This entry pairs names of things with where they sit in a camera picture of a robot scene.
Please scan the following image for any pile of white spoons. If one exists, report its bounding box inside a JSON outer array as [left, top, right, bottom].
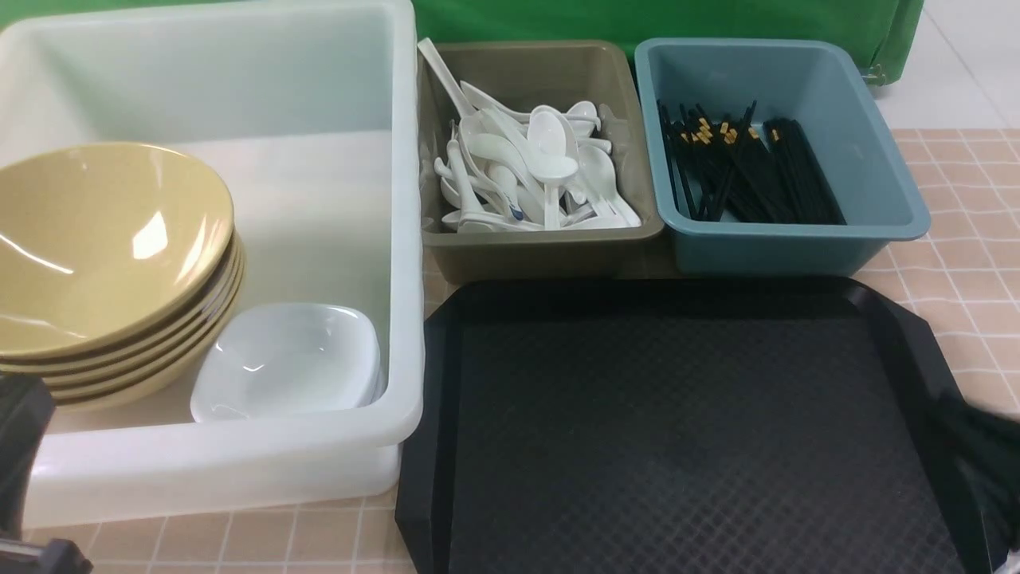
[[434, 81, 641, 234]]

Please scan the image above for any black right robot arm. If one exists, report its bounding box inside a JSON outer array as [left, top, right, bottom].
[[929, 395, 1019, 552]]

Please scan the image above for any upright white spoon in bin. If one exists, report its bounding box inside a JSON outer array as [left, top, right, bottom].
[[543, 178, 563, 231]]

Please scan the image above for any large white plastic tub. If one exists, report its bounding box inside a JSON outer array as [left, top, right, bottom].
[[2, 1, 424, 529]]

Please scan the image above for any white ceramic soup spoon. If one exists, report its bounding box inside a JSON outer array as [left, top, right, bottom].
[[526, 105, 579, 184]]

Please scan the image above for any green cloth backdrop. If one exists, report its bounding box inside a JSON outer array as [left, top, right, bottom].
[[0, 0, 927, 85]]

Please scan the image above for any blue plastic chopstick bin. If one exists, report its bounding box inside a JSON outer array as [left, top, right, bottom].
[[634, 37, 932, 277]]

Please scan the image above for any yellow noodle bowl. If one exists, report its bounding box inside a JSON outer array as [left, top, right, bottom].
[[1, 142, 234, 362]]

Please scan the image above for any bundle of black chopsticks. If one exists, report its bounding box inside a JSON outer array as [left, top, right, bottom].
[[657, 101, 846, 226]]

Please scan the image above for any olive plastic spoon bin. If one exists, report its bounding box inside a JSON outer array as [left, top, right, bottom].
[[418, 40, 664, 285]]

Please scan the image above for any bottom stacked yellow bowl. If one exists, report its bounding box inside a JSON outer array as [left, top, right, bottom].
[[56, 277, 244, 413]]

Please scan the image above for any white square dish in tub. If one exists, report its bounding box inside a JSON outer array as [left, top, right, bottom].
[[190, 383, 386, 423]]

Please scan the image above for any long white spoon leaning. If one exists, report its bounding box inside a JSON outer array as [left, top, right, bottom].
[[418, 37, 477, 119]]

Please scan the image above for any black plastic serving tray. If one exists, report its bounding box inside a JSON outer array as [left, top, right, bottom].
[[395, 275, 1018, 574]]

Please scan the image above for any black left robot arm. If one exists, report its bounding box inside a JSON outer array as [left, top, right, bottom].
[[1, 373, 92, 573]]

